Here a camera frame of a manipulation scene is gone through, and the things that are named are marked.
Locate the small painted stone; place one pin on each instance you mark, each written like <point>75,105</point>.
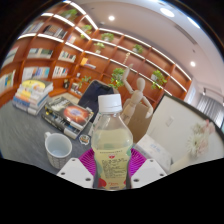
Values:
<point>84,139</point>

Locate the white partition with black edge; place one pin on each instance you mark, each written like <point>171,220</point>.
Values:
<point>176,116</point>

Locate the dark galaxy-cover book stack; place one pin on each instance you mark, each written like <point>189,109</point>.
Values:
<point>68,115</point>

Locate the clear bottle with yellow drink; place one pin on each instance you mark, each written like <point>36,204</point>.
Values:
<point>111,140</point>

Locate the white patterned mug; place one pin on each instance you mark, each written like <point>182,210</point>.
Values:
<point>58,150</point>

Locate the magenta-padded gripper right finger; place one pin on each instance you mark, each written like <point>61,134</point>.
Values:
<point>148,171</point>

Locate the colourful book stack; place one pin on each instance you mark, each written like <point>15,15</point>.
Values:
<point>33,96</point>

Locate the wooden shelf unit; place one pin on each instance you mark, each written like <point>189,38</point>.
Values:
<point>100,50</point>

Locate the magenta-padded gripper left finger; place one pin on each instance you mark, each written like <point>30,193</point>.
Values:
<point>73,171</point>

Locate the navy blue chair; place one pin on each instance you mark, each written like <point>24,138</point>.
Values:
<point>93,95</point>

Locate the grey curtain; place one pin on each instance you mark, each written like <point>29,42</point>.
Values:
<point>210,108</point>

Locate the white vase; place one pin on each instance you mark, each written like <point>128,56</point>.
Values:
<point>185,163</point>

